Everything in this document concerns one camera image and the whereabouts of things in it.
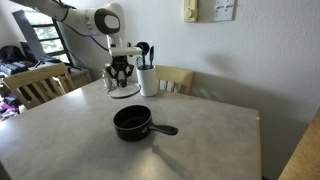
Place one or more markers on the silver utensil in holder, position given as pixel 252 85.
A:
pixel 139 63

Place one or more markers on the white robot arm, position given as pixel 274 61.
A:
pixel 105 20

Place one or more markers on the black spatula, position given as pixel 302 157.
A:
pixel 151 57

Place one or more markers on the white utensil holder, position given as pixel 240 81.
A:
pixel 147 79

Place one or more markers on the black pot with handle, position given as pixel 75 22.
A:
pixel 134 123

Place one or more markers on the glass lid with black knob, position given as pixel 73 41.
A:
pixel 124 92

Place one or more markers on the small wooden side table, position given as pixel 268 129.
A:
pixel 79 76

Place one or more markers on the black ladle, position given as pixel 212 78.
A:
pixel 144 46

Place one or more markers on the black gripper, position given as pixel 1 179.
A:
pixel 120 64

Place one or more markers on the white wall switch plate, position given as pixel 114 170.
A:
pixel 223 10

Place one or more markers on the glass salt shaker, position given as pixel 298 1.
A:
pixel 106 76

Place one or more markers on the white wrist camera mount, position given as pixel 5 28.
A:
pixel 127 51

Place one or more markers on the wooden chair behind table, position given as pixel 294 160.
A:
pixel 174 79

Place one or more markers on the wooden chair at left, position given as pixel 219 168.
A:
pixel 35 87

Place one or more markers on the wooden furniture edge at right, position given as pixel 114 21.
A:
pixel 304 164

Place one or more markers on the beige wall thermostat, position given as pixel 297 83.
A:
pixel 190 10

